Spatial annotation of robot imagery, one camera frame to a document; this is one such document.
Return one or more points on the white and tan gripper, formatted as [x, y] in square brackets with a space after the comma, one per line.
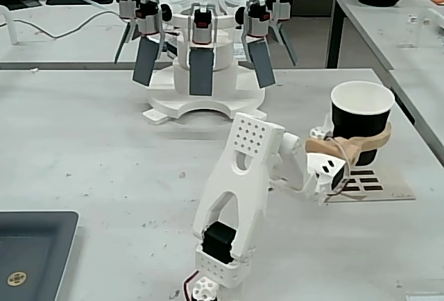
[354, 150]

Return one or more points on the black paper cup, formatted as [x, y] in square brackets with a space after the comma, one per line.
[360, 124]

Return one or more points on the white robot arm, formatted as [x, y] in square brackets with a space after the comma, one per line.
[243, 176]

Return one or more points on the printed paper mat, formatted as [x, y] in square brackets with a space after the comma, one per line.
[395, 183]

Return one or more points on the dark table leg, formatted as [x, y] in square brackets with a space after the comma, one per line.
[335, 34]

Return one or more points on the grey dispenser flap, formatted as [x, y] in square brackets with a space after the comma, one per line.
[122, 42]
[144, 61]
[262, 65]
[200, 72]
[287, 46]

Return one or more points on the white dispenser machine base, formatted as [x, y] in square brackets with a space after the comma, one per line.
[204, 103]

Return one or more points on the grey plastic tray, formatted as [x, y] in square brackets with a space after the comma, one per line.
[31, 245]

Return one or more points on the white bracket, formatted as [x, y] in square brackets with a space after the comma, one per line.
[10, 23]

